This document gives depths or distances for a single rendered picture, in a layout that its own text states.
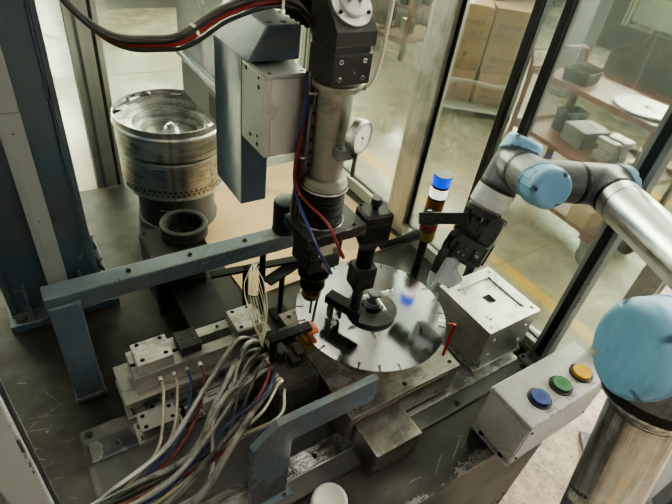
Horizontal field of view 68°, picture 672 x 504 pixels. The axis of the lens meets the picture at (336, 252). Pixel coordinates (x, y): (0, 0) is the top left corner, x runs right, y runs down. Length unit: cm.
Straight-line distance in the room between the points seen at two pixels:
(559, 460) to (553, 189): 151
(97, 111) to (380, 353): 119
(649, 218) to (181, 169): 108
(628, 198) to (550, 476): 146
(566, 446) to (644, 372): 169
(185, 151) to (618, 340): 110
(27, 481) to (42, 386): 66
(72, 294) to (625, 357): 87
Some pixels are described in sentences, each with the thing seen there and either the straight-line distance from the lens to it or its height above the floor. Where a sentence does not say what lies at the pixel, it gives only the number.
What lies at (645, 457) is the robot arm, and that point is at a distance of 73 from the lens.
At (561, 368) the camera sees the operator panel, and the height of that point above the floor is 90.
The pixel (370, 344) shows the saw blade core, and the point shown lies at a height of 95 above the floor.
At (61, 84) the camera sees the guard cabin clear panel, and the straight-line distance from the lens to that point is 175.
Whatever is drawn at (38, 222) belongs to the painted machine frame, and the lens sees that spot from 122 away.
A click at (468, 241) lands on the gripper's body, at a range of 103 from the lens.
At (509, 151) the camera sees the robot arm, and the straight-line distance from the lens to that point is 100.
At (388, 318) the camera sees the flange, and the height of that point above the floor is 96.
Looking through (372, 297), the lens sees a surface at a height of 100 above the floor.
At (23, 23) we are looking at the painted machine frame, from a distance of 109.
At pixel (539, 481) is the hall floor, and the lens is 217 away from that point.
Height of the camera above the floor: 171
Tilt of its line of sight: 38 degrees down
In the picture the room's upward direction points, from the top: 9 degrees clockwise
